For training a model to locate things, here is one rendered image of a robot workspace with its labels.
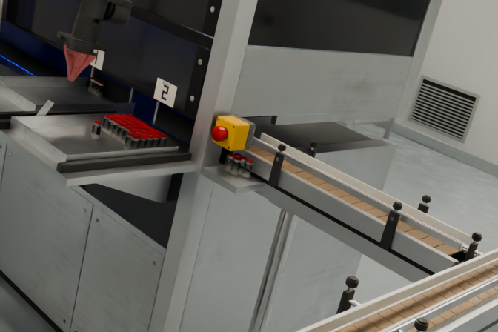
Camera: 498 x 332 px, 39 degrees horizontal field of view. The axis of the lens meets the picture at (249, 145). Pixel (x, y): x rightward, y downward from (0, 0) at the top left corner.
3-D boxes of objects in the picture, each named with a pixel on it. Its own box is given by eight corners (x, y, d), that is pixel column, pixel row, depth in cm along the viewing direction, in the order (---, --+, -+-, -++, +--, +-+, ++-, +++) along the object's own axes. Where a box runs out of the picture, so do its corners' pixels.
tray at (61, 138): (118, 124, 202) (121, 113, 201) (176, 158, 186) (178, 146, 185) (9, 129, 177) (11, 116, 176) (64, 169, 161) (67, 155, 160)
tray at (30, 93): (86, 87, 231) (87, 77, 230) (133, 113, 215) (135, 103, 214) (-12, 87, 206) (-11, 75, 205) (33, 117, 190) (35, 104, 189)
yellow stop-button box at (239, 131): (230, 139, 186) (236, 114, 184) (249, 150, 181) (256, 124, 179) (210, 141, 180) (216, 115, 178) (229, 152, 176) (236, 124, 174)
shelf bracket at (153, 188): (159, 197, 197) (168, 155, 193) (166, 201, 195) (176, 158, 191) (52, 213, 172) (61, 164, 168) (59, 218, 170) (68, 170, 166)
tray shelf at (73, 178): (76, 88, 235) (77, 82, 234) (217, 168, 192) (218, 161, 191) (-68, 88, 199) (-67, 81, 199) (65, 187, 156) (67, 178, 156)
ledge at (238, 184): (237, 170, 195) (238, 163, 194) (270, 188, 187) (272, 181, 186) (201, 174, 185) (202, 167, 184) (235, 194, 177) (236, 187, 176)
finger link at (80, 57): (95, 88, 162) (107, 50, 160) (70, 84, 156) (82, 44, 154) (79, 79, 166) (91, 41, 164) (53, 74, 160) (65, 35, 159)
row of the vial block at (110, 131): (106, 130, 194) (109, 114, 193) (145, 153, 183) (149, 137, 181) (99, 130, 192) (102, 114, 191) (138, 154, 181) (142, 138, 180)
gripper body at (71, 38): (107, 55, 160) (116, 24, 159) (70, 47, 153) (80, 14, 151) (90, 47, 164) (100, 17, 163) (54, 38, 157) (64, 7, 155)
